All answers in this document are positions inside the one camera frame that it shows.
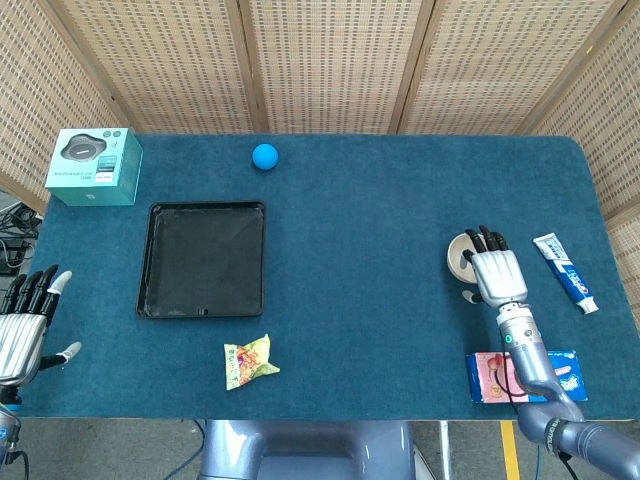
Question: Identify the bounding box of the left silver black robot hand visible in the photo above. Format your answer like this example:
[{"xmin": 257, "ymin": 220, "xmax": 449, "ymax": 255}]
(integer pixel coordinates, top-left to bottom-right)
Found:
[{"xmin": 0, "ymin": 264, "xmax": 83, "ymax": 386}]

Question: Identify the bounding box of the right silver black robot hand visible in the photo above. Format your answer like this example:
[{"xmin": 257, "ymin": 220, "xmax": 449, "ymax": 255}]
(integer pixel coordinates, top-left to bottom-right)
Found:
[{"xmin": 462, "ymin": 225, "xmax": 530, "ymax": 307}]

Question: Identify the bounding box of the beige bowl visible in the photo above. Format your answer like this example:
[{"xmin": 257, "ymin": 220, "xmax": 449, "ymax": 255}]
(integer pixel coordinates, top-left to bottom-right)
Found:
[{"xmin": 446, "ymin": 233, "xmax": 482, "ymax": 279}]

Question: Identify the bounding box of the black square tray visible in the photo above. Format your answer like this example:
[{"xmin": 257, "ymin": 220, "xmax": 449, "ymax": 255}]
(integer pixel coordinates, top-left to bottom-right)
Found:
[{"xmin": 136, "ymin": 200, "xmax": 267, "ymax": 319}]

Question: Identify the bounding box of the white blue toothpaste tube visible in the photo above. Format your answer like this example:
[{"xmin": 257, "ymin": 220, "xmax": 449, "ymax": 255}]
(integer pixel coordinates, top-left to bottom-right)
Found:
[{"xmin": 532, "ymin": 232, "xmax": 600, "ymax": 315}]

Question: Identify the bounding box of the blue pink cookie box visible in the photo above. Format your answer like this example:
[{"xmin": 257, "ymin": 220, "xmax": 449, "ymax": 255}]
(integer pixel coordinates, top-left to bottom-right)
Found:
[{"xmin": 465, "ymin": 349, "xmax": 589, "ymax": 404}]

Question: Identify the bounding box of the blue felt table mat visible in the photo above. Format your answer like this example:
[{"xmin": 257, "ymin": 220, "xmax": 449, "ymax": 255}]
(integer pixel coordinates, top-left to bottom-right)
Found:
[{"xmin": 17, "ymin": 133, "xmax": 640, "ymax": 422}]

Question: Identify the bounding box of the teal speaker product box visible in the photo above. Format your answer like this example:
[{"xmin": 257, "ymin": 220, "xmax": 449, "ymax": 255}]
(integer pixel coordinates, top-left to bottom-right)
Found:
[{"xmin": 44, "ymin": 127, "xmax": 144, "ymax": 207}]

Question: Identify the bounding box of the white table leg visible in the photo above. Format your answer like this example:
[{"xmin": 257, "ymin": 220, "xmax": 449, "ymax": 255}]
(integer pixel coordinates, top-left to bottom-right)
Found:
[{"xmin": 438, "ymin": 420, "xmax": 452, "ymax": 480}]

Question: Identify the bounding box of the green yellow snack packet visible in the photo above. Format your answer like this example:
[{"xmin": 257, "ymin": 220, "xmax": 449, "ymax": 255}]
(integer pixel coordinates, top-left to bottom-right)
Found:
[{"xmin": 223, "ymin": 333, "xmax": 281, "ymax": 392}]

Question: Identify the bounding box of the grey-blue robot torso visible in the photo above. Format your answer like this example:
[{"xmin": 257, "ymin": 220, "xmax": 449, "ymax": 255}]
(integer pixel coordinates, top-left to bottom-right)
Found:
[{"xmin": 198, "ymin": 419, "xmax": 416, "ymax": 480}]

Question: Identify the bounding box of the blue ball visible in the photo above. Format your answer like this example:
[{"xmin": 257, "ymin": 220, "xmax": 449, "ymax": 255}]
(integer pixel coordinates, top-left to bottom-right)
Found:
[{"xmin": 251, "ymin": 143, "xmax": 280, "ymax": 171}]

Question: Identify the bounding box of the bamboo folding screen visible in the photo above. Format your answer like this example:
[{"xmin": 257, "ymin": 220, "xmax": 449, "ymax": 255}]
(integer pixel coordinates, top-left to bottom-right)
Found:
[{"xmin": 0, "ymin": 0, "xmax": 640, "ymax": 301}]

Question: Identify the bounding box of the black cable bundle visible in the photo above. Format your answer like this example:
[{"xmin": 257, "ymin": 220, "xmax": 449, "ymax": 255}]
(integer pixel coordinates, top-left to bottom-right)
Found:
[{"xmin": 0, "ymin": 202, "xmax": 44, "ymax": 276}]

